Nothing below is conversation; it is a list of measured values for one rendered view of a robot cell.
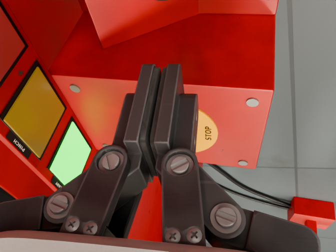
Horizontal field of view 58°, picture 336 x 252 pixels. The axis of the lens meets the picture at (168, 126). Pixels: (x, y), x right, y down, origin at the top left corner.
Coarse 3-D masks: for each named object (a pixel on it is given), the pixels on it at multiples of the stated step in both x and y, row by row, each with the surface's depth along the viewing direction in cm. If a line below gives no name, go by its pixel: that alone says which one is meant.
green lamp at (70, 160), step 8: (72, 128) 25; (72, 136) 25; (80, 136) 27; (64, 144) 24; (72, 144) 25; (80, 144) 27; (64, 152) 24; (72, 152) 25; (80, 152) 27; (88, 152) 28; (56, 160) 23; (64, 160) 24; (72, 160) 26; (80, 160) 27; (56, 168) 23; (64, 168) 24; (72, 168) 26; (80, 168) 27; (56, 176) 24; (64, 176) 25; (72, 176) 26; (64, 184) 25
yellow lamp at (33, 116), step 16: (32, 80) 20; (32, 96) 20; (48, 96) 22; (16, 112) 19; (32, 112) 20; (48, 112) 22; (16, 128) 19; (32, 128) 20; (48, 128) 22; (32, 144) 20
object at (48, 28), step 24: (24, 0) 31; (48, 0) 35; (72, 0) 40; (24, 24) 32; (48, 24) 35; (72, 24) 41; (48, 48) 36; (0, 144) 30; (0, 168) 31; (24, 168) 34; (24, 192) 35; (48, 192) 40; (144, 192) 90; (144, 216) 93
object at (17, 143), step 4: (8, 132) 18; (12, 132) 19; (8, 136) 18; (12, 136) 19; (12, 140) 19; (16, 140) 19; (16, 144) 19; (20, 144) 19; (20, 148) 19; (24, 148) 20; (24, 152) 20; (28, 152) 20; (28, 156) 20
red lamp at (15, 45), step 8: (0, 8) 17; (0, 16) 17; (0, 24) 17; (8, 24) 17; (0, 32) 17; (8, 32) 17; (16, 32) 18; (0, 40) 17; (8, 40) 17; (16, 40) 18; (0, 48) 17; (8, 48) 17; (16, 48) 18; (0, 56) 17; (8, 56) 17; (16, 56) 18; (0, 64) 17; (8, 64) 18; (0, 72) 17
